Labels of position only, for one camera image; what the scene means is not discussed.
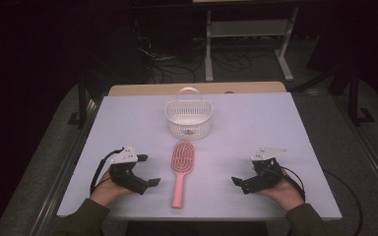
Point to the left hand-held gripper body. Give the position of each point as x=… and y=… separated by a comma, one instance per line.
x=124, y=175

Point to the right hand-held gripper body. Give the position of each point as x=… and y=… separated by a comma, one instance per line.
x=269, y=175

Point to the pink hairbrush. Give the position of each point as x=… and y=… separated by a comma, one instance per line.
x=182, y=164

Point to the white plastic basket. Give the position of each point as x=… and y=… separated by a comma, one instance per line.
x=188, y=119

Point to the person's left hand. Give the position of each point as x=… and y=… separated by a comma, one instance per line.
x=106, y=191

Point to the person's right hand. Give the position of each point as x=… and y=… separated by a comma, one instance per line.
x=283, y=195

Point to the white board table cover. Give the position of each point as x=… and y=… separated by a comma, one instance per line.
x=236, y=131

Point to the wooden table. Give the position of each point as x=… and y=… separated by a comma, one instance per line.
x=138, y=89

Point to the black metal stand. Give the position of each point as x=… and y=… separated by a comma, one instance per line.
x=354, y=105
x=82, y=105

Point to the metal floor rail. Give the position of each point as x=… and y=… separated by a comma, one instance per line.
x=370, y=154
x=62, y=170

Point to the white metal desk frame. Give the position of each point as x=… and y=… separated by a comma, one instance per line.
x=249, y=29

